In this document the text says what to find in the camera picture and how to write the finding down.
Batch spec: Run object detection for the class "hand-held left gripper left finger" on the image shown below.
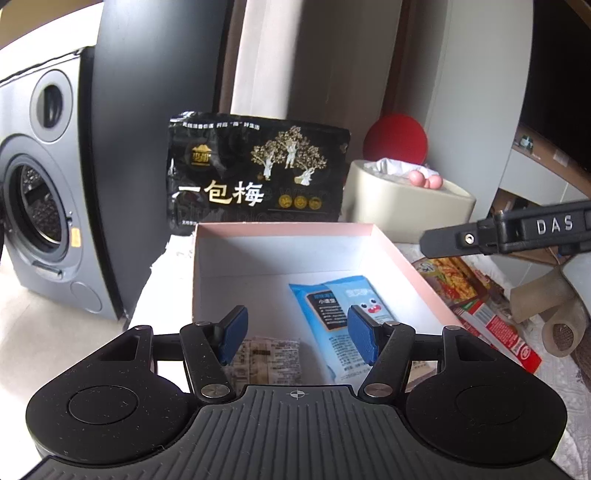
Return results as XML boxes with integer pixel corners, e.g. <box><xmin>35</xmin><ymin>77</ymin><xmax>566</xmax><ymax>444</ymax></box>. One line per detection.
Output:
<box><xmin>95</xmin><ymin>305</ymin><xmax>250</xmax><ymax>403</ymax></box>

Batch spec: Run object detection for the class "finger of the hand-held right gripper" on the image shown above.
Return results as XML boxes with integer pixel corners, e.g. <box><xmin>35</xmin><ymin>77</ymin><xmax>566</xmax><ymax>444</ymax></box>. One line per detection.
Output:
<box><xmin>420</xmin><ymin>220</ymin><xmax>482</xmax><ymax>258</ymax></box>

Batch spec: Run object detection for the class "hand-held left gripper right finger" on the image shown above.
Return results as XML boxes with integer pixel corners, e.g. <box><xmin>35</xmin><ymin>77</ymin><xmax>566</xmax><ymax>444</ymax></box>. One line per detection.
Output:
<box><xmin>347</xmin><ymin>305</ymin><xmax>498</xmax><ymax>403</ymax></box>

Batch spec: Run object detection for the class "red spicy strip packet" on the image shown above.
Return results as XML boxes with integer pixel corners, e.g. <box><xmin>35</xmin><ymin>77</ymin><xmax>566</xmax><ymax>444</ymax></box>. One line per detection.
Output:
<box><xmin>411</xmin><ymin>256</ymin><xmax>494</xmax><ymax>311</ymax></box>

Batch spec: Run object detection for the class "pink cardboard box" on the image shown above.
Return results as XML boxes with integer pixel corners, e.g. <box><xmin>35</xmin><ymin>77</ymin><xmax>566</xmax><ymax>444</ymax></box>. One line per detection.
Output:
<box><xmin>191</xmin><ymin>222</ymin><xmax>465</xmax><ymax>387</ymax></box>

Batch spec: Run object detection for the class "small white snack packet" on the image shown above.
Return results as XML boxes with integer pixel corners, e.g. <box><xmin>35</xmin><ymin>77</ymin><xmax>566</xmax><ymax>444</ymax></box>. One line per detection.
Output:
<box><xmin>228</xmin><ymin>337</ymin><xmax>304</xmax><ymax>387</ymax></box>

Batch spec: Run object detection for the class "light blue snack packet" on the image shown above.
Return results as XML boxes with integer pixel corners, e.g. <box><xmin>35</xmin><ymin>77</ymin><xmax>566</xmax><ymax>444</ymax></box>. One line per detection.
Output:
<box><xmin>288</xmin><ymin>274</ymin><xmax>400</xmax><ymax>385</ymax></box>

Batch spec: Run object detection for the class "round beige bin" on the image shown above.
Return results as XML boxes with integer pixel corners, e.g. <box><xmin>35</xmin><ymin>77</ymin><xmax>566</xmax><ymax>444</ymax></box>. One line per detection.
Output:
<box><xmin>342</xmin><ymin>159</ymin><xmax>476</xmax><ymax>244</ymax></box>

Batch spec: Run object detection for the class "pink ball cluster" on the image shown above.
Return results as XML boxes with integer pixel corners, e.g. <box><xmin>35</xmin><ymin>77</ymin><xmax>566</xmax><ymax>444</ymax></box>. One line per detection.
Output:
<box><xmin>408</xmin><ymin>168</ymin><xmax>445</xmax><ymax>190</ymax></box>

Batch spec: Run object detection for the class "white tissue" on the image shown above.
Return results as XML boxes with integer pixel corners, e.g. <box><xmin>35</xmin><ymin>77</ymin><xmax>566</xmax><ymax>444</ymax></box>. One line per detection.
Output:
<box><xmin>369</xmin><ymin>157</ymin><xmax>417</xmax><ymax>177</ymax></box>

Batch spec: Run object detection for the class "beige rolled tube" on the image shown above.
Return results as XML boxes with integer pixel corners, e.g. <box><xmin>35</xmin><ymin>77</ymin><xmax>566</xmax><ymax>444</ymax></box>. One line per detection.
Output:
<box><xmin>510</xmin><ymin>265</ymin><xmax>591</xmax><ymax>359</ymax></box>

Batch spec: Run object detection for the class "flat red snack packet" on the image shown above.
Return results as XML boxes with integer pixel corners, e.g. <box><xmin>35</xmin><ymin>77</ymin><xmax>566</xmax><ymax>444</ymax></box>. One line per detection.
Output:
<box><xmin>455</xmin><ymin>298</ymin><xmax>544</xmax><ymax>375</ymax></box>

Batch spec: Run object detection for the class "red round disc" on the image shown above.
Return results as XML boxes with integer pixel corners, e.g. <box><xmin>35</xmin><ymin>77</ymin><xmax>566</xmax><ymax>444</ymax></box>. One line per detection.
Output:
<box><xmin>362</xmin><ymin>112</ymin><xmax>428</xmax><ymax>168</ymax></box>

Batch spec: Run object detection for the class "white shelf cabinet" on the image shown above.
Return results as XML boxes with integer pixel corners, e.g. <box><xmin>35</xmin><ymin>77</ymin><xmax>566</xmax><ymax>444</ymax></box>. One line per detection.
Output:
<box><xmin>422</xmin><ymin>0</ymin><xmax>591</xmax><ymax>288</ymax></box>

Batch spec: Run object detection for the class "black snack bag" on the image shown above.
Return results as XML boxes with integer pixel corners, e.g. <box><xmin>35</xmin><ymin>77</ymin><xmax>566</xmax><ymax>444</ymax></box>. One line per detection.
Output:
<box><xmin>166</xmin><ymin>111</ymin><xmax>352</xmax><ymax>236</ymax></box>

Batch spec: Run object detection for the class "beige curtain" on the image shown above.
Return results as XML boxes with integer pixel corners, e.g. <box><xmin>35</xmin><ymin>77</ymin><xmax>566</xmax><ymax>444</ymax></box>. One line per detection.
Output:
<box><xmin>235</xmin><ymin>0</ymin><xmax>409</xmax><ymax>137</ymax></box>

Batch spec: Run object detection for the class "grey washing machine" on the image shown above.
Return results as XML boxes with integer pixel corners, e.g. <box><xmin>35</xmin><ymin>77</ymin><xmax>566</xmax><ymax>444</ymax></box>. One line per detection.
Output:
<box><xmin>0</xmin><ymin>46</ymin><xmax>128</xmax><ymax>322</ymax></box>

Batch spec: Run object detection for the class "dark grey tall cabinet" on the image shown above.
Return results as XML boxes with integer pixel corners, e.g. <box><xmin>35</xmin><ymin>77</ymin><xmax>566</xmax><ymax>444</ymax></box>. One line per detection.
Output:
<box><xmin>78</xmin><ymin>0</ymin><xmax>251</xmax><ymax>319</ymax></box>

